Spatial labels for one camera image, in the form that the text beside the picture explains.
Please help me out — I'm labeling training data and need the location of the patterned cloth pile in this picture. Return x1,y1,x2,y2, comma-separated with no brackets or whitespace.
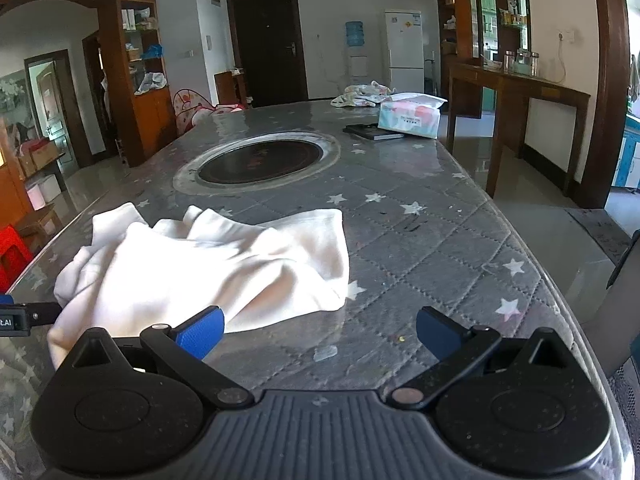
331,80,398,108

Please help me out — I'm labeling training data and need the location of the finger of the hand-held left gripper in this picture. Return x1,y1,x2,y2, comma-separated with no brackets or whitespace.
22,302,62,332

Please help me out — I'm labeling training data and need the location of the dark wooden door frame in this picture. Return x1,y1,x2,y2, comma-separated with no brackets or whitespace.
590,0,632,209

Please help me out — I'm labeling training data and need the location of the white garment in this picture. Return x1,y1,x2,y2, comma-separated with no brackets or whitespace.
47,202,350,368

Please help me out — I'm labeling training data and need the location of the orange wooden glass cabinet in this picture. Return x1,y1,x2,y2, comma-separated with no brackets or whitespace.
0,150,33,228

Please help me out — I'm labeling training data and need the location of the blue cabinet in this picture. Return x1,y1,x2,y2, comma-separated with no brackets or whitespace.
614,115,640,188

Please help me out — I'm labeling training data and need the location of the white refrigerator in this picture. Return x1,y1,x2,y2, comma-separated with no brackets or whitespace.
384,9,425,95

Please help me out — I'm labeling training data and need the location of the small wooden cabinet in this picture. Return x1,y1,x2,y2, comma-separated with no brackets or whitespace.
214,69,249,107

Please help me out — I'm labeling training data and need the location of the red plastic stool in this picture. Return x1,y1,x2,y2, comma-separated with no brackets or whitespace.
0,225,35,292

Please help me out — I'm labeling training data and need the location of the white teal tissue pack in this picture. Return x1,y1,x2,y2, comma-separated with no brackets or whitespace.
377,92,447,140

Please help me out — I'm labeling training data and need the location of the low wooden stool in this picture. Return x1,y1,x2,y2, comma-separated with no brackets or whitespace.
15,205,63,253

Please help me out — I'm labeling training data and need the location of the white plastic bag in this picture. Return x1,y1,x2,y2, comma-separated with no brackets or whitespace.
134,72,167,95

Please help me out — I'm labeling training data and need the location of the dark wooden side table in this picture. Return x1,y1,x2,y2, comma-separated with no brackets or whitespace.
446,62,592,200

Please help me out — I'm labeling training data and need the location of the wall painting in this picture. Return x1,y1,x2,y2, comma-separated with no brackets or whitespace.
0,72,32,161

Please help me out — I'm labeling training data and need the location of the white water dispenser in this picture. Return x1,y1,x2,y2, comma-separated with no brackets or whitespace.
345,47,368,83

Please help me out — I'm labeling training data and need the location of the pink patterned baby seat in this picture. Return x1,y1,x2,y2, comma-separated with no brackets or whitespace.
172,87,248,136

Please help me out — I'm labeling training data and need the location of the wooden shelf cabinet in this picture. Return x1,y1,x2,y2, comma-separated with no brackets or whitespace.
97,0,178,168

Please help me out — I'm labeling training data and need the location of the round black inset cooktop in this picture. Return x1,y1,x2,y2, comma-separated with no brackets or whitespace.
172,131,342,196

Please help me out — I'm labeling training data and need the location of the pale pink box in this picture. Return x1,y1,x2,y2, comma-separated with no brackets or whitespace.
26,175,62,211

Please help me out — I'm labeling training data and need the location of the grey floor rug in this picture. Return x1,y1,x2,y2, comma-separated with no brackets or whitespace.
567,207,632,265

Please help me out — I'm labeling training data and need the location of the cardboard box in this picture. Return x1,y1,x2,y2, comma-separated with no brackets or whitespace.
17,139,65,177

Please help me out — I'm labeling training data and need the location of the dark wooden door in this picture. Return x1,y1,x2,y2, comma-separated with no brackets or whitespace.
226,0,309,108

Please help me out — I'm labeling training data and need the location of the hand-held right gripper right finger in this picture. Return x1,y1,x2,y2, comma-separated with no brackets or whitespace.
391,305,576,409

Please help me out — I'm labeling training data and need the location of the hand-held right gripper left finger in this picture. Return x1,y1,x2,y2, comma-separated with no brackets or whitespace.
62,305,255,409

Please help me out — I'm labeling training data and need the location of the dark wooden display cabinet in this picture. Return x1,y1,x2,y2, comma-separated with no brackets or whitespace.
435,0,532,121

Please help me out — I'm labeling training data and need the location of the flat black book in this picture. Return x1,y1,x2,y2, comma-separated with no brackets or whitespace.
342,122,406,141

